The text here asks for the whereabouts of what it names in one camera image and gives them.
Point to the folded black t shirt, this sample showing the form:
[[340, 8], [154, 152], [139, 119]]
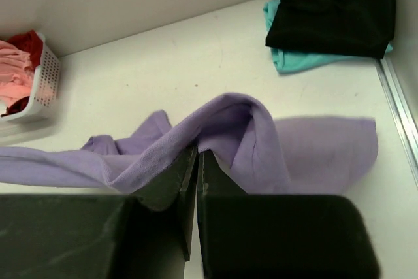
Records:
[[362, 28]]

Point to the folded teal t shirt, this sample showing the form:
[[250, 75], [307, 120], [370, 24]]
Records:
[[287, 62]]

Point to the white plastic basket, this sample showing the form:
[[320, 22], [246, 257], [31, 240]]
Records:
[[43, 97]]

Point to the purple t shirt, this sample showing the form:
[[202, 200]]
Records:
[[261, 155]]

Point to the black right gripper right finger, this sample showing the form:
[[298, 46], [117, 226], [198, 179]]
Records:
[[278, 236]]

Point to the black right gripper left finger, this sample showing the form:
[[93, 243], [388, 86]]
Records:
[[146, 234]]

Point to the pink t shirt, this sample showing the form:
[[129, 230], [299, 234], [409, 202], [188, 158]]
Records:
[[16, 74]]

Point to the dark red t shirt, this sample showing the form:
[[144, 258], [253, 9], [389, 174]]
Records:
[[28, 42]]

